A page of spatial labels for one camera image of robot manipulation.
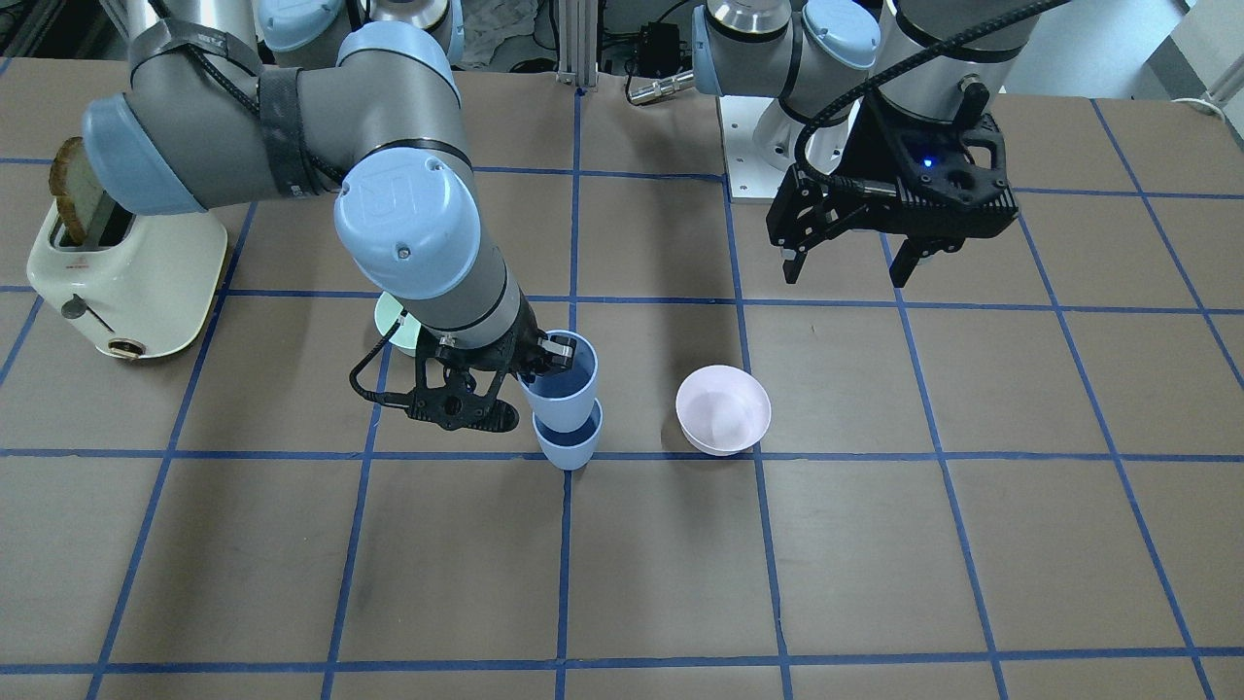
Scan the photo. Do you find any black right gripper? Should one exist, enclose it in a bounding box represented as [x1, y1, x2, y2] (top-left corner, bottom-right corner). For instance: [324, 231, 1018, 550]
[403, 325, 578, 434]

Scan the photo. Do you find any cream white toaster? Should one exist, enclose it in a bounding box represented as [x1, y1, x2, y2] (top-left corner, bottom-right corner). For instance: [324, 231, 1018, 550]
[26, 206, 229, 361]

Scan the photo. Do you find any blue cup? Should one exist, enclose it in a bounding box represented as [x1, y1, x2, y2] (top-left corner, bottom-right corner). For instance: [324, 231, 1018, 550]
[519, 331, 600, 433]
[532, 400, 603, 472]

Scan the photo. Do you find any mint green bowl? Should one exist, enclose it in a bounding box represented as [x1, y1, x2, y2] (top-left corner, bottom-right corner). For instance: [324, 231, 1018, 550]
[373, 292, 422, 358]

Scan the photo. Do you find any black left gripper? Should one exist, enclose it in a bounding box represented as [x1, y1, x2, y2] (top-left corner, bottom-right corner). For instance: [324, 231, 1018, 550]
[766, 92, 1020, 288]

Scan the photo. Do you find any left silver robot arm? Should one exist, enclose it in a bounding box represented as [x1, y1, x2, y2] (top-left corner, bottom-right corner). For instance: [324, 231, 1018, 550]
[692, 1, 1054, 288]

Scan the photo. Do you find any toast slice in toaster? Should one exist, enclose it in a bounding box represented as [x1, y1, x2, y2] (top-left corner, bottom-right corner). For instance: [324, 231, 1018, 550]
[49, 136, 116, 245]

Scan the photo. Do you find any pink bowl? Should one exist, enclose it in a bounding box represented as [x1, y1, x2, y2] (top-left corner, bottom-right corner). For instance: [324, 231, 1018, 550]
[674, 366, 773, 458]

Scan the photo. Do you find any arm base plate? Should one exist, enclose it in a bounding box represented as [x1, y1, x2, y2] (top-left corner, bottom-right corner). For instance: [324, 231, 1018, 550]
[718, 96, 804, 203]

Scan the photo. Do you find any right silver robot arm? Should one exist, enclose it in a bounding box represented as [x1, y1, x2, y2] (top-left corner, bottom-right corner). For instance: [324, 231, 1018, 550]
[82, 1, 578, 433]

